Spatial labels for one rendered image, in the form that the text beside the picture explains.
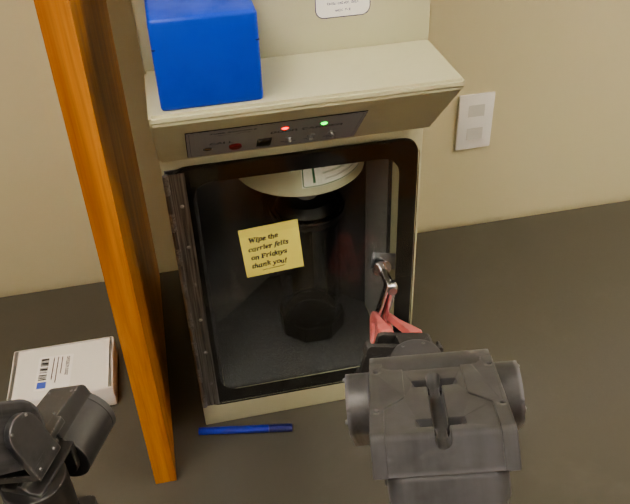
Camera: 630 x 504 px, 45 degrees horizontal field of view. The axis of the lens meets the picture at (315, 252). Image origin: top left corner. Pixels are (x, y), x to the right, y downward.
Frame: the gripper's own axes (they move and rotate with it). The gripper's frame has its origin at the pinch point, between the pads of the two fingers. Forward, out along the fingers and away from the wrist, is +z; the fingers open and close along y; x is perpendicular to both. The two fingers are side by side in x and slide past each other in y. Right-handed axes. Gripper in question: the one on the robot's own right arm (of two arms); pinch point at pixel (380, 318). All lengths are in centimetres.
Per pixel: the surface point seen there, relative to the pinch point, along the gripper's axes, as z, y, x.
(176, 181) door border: 4.4, 28.7, -16.4
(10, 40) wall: 49, 51, -14
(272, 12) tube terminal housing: 5.8, 20.7, -37.1
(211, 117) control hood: -5.7, 27.4, -29.8
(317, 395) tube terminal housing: 5.2, 3.3, 20.1
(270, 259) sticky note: 4.3, 15.6, -5.9
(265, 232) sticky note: 4.3, 16.9, -10.0
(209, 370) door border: 4.1, 20.9, 13.8
